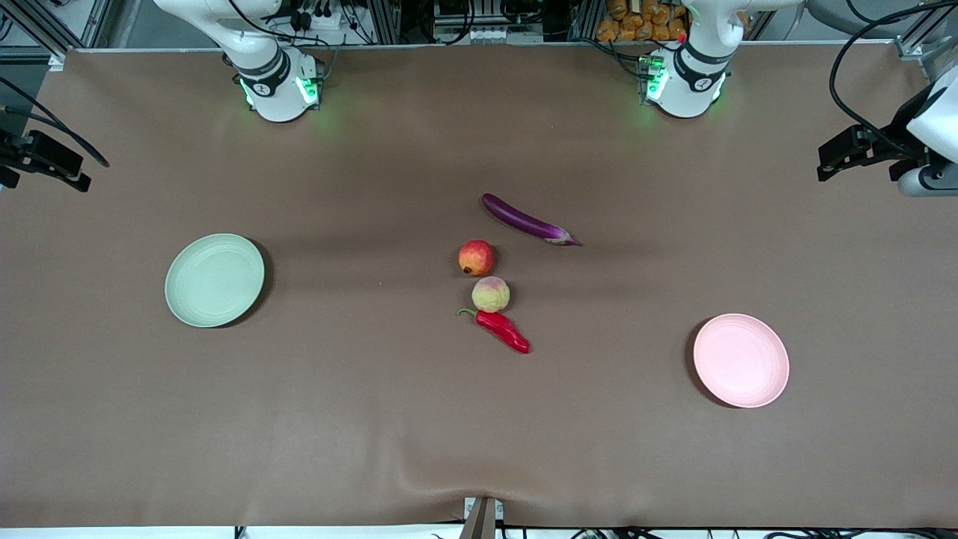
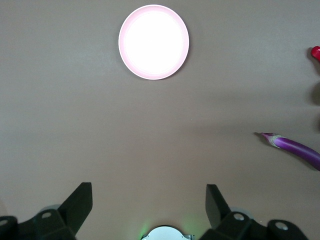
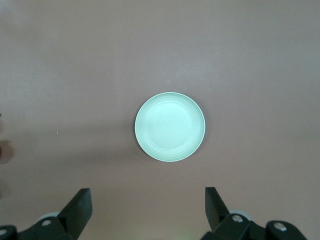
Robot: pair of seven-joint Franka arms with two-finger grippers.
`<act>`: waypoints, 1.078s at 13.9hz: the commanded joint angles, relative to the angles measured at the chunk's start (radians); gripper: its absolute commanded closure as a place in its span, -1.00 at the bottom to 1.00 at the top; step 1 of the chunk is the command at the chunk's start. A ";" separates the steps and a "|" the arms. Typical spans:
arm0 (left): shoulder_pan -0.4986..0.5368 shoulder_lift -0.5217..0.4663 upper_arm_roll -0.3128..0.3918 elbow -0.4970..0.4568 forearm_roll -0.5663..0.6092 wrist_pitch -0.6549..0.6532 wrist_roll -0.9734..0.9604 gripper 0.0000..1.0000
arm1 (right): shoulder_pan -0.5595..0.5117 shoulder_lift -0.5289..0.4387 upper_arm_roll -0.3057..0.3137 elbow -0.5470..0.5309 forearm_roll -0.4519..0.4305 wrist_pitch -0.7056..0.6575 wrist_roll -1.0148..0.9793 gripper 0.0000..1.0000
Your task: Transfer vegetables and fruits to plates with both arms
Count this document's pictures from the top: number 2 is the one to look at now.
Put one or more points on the purple long eggplant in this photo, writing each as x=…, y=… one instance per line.
x=295, y=147

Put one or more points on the red chili pepper green stem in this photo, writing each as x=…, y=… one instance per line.
x=316, y=52

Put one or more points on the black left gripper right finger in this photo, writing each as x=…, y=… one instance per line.
x=216, y=210

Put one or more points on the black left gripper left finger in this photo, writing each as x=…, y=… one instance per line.
x=75, y=207

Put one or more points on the pink round plate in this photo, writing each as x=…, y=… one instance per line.
x=153, y=42

